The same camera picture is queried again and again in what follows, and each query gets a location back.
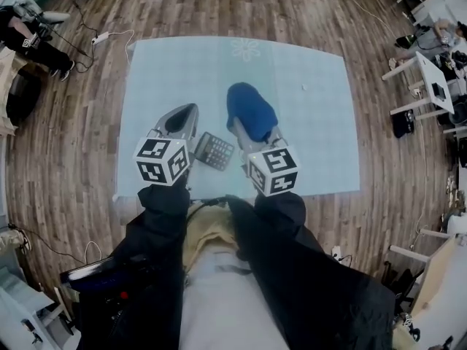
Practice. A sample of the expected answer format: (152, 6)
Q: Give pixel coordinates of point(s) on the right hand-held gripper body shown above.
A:
(273, 171)

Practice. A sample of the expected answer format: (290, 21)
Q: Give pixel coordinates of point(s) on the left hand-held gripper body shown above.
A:
(160, 162)

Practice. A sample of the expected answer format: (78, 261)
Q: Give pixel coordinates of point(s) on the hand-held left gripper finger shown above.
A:
(158, 126)
(193, 126)

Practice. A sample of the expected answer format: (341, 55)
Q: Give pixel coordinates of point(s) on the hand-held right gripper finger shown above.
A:
(244, 140)
(277, 140)

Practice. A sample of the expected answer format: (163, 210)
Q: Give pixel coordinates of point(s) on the blue cloth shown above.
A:
(251, 111)

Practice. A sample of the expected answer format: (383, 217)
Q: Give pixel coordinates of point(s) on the black calculator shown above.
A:
(215, 151)

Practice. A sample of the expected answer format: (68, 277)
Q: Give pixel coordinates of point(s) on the person's right forearm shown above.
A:
(277, 228)

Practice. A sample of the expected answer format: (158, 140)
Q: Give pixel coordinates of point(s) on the person's left forearm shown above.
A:
(160, 224)

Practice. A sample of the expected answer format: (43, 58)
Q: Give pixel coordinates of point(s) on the light blue tablecloth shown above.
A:
(310, 140)

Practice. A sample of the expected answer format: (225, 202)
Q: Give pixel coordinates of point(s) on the person's khaki trousers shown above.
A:
(211, 228)

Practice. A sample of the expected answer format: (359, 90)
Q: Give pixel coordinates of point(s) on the white power strip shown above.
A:
(100, 37)
(336, 253)

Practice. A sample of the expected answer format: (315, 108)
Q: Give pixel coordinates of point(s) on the black bag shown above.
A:
(403, 124)

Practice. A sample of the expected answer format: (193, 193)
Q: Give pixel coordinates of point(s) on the black box with blue panel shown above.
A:
(95, 272)

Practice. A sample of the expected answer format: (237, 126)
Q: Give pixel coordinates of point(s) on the person's white shirt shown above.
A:
(233, 305)

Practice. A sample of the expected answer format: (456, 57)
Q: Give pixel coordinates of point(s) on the small white table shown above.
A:
(432, 75)

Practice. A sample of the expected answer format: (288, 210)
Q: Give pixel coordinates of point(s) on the black device on white table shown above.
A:
(438, 91)

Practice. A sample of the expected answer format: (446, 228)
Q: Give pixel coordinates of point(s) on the light wooden board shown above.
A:
(438, 275)

